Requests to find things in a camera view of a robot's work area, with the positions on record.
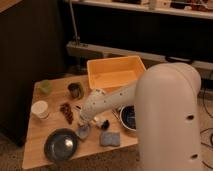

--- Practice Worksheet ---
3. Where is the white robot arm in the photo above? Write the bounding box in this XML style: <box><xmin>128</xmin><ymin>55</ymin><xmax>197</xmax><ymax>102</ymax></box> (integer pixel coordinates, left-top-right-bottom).
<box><xmin>80</xmin><ymin>63</ymin><xmax>203</xmax><ymax>171</ymax></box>

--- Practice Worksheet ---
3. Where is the blue grey plate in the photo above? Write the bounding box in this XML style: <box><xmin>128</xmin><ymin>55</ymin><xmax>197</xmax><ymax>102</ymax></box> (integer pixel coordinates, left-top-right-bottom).
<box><xmin>44</xmin><ymin>128</ymin><xmax>78</xmax><ymax>163</ymax></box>

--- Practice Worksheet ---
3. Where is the small wooden table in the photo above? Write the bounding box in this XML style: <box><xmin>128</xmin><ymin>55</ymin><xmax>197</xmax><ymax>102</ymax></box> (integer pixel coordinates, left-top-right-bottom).
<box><xmin>22</xmin><ymin>75</ymin><xmax>138</xmax><ymax>170</ymax></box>

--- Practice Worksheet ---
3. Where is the dark metal cup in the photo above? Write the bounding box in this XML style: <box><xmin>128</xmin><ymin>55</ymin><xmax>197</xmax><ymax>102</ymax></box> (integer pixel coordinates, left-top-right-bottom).
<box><xmin>68</xmin><ymin>82</ymin><xmax>83</xmax><ymax>99</ymax></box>

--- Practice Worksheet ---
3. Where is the grey towel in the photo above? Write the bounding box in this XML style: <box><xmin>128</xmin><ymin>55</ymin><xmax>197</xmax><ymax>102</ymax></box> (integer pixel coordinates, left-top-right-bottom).
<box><xmin>76</xmin><ymin>124</ymin><xmax>90</xmax><ymax>140</ymax></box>

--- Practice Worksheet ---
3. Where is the dark blue bowl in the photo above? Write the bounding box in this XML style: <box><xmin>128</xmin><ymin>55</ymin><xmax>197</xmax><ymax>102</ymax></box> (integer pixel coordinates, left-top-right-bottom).
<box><xmin>119</xmin><ymin>106</ymin><xmax>136</xmax><ymax>131</ymax></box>

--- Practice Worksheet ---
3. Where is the white paper cup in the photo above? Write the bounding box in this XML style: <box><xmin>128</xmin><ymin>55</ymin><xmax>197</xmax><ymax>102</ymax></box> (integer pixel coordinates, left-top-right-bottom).
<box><xmin>31</xmin><ymin>100</ymin><xmax>49</xmax><ymax>119</ymax></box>

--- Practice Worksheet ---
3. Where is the dark cabinet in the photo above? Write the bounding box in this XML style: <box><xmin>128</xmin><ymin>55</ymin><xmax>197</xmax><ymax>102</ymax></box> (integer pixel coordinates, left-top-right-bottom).
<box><xmin>0</xmin><ymin>0</ymin><xmax>65</xmax><ymax>146</ymax></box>

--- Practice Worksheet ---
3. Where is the grey metal shelf rail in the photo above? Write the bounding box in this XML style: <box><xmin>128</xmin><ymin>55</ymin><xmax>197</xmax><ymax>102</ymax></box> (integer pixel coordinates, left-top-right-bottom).
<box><xmin>65</xmin><ymin>41</ymin><xmax>213</xmax><ymax>71</ymax></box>

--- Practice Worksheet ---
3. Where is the green plastic cup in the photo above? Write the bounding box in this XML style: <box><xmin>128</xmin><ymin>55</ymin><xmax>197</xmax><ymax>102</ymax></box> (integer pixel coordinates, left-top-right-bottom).
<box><xmin>39</xmin><ymin>80</ymin><xmax>52</xmax><ymax>94</ymax></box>

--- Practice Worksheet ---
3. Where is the orange plastic bin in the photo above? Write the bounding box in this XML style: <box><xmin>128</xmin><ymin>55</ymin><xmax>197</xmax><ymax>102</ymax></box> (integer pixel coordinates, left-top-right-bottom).
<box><xmin>87</xmin><ymin>56</ymin><xmax>146</xmax><ymax>92</ymax></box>

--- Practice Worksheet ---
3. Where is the white handled dish brush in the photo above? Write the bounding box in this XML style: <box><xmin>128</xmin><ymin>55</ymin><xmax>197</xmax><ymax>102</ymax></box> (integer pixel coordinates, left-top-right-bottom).
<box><xmin>78</xmin><ymin>115</ymin><xmax>110</xmax><ymax>130</ymax></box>

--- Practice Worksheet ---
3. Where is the blue sponge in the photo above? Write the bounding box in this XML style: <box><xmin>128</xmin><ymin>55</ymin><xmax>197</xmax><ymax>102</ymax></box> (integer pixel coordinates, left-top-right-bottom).
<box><xmin>100</xmin><ymin>131</ymin><xmax>120</xmax><ymax>147</ymax></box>

